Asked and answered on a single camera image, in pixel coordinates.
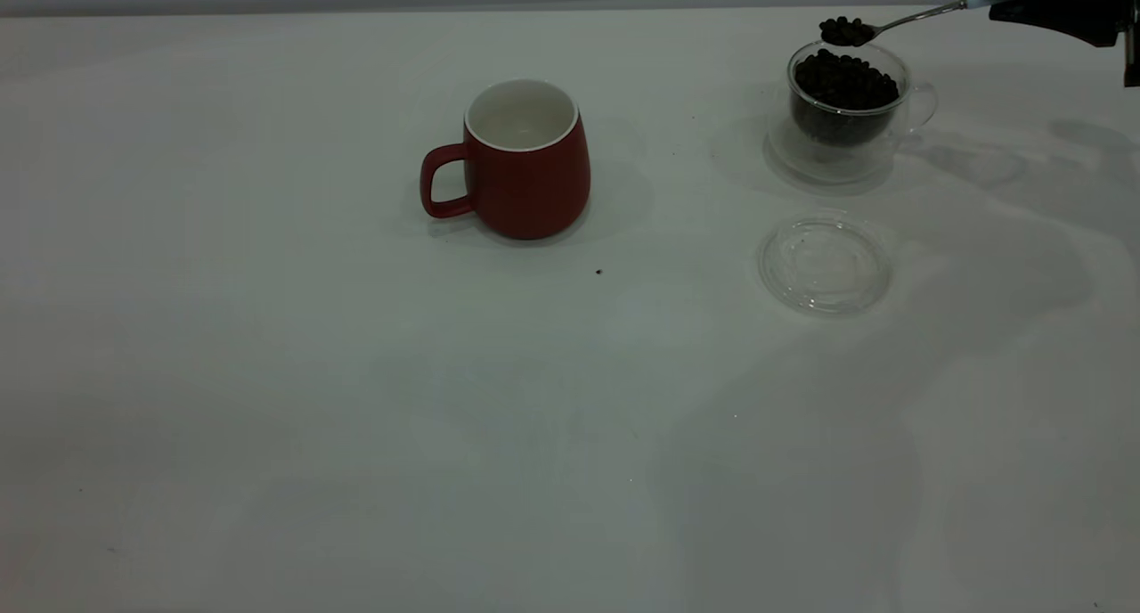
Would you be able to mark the small coffee bean heap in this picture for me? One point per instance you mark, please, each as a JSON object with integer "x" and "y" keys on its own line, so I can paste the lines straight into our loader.
{"x": 844, "y": 31}

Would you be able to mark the red ceramic mug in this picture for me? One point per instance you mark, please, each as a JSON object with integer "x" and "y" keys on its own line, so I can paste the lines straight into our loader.
{"x": 534, "y": 190}

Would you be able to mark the coffee beans pile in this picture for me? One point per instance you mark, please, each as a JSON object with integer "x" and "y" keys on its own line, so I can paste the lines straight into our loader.
{"x": 844, "y": 83}

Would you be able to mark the clear glass cup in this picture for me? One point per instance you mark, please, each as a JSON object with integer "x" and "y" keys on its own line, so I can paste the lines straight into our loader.
{"x": 828, "y": 159}

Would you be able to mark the clear glass saucer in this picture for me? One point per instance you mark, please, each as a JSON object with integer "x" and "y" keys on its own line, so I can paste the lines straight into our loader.
{"x": 824, "y": 270}

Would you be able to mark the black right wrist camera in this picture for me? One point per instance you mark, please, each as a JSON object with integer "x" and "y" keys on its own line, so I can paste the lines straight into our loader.
{"x": 1133, "y": 56}

